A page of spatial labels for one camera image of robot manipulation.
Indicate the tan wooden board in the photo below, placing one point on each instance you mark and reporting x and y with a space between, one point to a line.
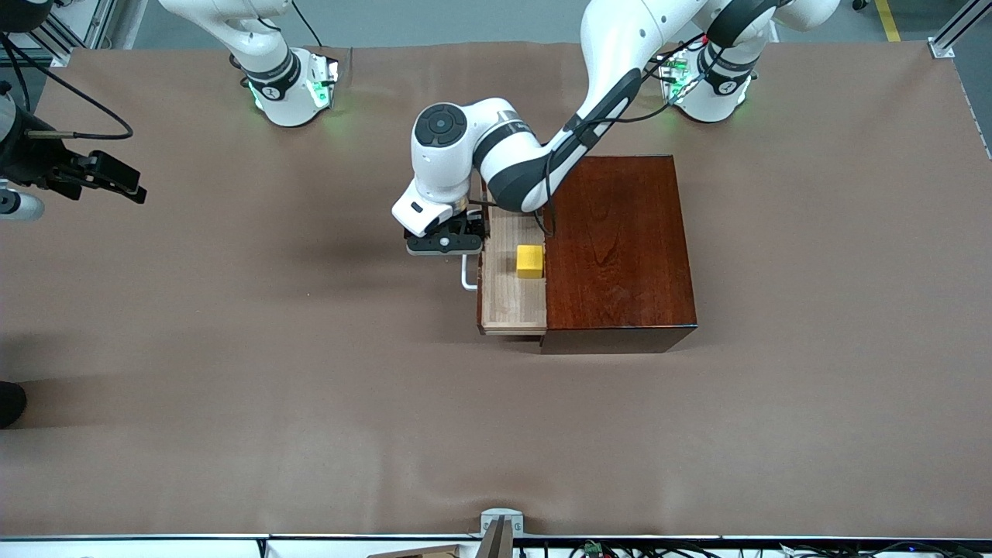
426 552

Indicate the brown table cover sheet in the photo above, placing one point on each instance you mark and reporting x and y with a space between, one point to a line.
310 426

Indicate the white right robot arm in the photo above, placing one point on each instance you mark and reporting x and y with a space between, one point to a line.
271 77

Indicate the grey metal bracket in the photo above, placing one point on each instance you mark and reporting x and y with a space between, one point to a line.
488 514

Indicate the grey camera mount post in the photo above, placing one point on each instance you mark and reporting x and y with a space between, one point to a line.
496 542

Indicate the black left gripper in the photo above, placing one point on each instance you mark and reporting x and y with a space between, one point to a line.
467 225

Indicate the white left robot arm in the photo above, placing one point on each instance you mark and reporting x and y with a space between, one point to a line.
604 46

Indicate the yellow block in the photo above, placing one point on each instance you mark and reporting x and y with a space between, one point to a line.
530 262

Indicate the aluminium frame structure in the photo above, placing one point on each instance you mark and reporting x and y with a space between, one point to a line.
101 19

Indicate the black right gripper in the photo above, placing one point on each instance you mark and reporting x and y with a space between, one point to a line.
32 160

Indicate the black rounded object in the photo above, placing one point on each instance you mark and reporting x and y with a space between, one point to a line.
9 404

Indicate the dark red-brown wooden cabinet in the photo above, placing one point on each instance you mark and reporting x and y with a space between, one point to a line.
620 256

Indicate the light wood drawer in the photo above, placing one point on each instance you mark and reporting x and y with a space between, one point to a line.
504 302

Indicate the yellow floor tape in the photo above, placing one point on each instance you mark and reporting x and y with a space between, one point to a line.
888 19

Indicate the aluminium profile beam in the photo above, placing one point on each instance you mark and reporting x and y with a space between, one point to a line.
957 27

